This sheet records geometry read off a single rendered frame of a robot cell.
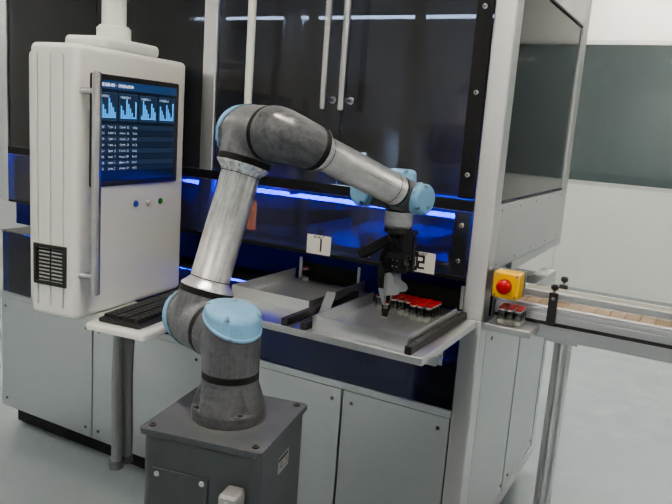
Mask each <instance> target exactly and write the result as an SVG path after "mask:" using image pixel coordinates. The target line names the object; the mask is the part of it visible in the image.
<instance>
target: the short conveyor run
mask: <svg viewBox="0 0 672 504"><path fill-rule="evenodd" d="M568 279H569V278H568V277H565V276H562V277H561V281H562V282H563V284H560V285H559V286H558V284H553V285H551V287H548V286H542V285H536V284H530V283H526V286H525V294H524V296H523V297H521V298H520V299H518V300H517V301H515V300H510V299H504V298H499V297H496V299H494V308H493V317H494V316H495V315H498V310H499V306H501V304H503V303H510V304H516V305H518V307H519V306H526V307H527V308H526V310H525V311H526V318H525V321H528V322H533V323H538V324H540V326H539V331H538V332H537V333H536V334H535V335H534V336H539V337H544V338H549V339H554V340H559V341H564V342H569V343H574V344H578V345H583V346H588V347H593V348H598V349H603V350H608V351H613V352H618V353H623V354H627V355H632V356H637V357H642V358H647V359H652V360H657V361H662V362H667V363H672V308H671V307H666V306H660V305H654V304H648V303H642V302H636V301H630V300H624V299H618V298H613V297H607V296H601V295H595V294H589V293H583V292H577V291H571V290H568V285H565V283H567V282H568Z"/></svg>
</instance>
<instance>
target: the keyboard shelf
mask: <svg viewBox="0 0 672 504"><path fill-rule="evenodd" d="M134 303H137V302H135V301H132V302H129V303H126V304H123V305H119V306H116V307H113V308H110V309H107V310H104V311H101V312H97V313H94V314H91V315H88V316H85V319H90V320H92V321H89V322H88V323H87V324H86V329H88V330H93V331H97V332H102V333H106V334H111V335H115V336H120V337H125V338H129V339H134V340H138V341H146V340H149V339H151V338H154V337H156V336H158V335H161V334H163V333H166V332H167V331H166V329H165V328H164V325H163V321H161V322H158V323H155V324H153V325H150V326H147V327H145V328H142V329H139V330H138V329H134V328H129V327H124V326H120V325H115V324H110V323H106V322H101V321H99V317H101V316H104V313H106V312H110V311H113V310H116V309H119V308H122V307H125V306H128V305H131V304H134Z"/></svg>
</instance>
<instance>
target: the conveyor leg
mask: <svg viewBox="0 0 672 504"><path fill-rule="evenodd" d="M545 341H550V342H554V348H553V356H552V363H551V371H550V378H549V386H548V393H547V400H546V408H545V415H544V423H543V430H542V438H541V445H540V453H539V460H538V468H537V475H536V483H535V490H534V497H533V504H550V503H551V496H552V489H553V482H554V475H555V467H556V460H557V453H558V446H559V439H560V431H561V424H562V417H563V410H564V403H565V395H566V388H567V381H568V374H569V367H570V360H571V352H572V346H575V347H577V346H578V344H574V343H569V342H564V341H559V340H554V339H549V338H545Z"/></svg>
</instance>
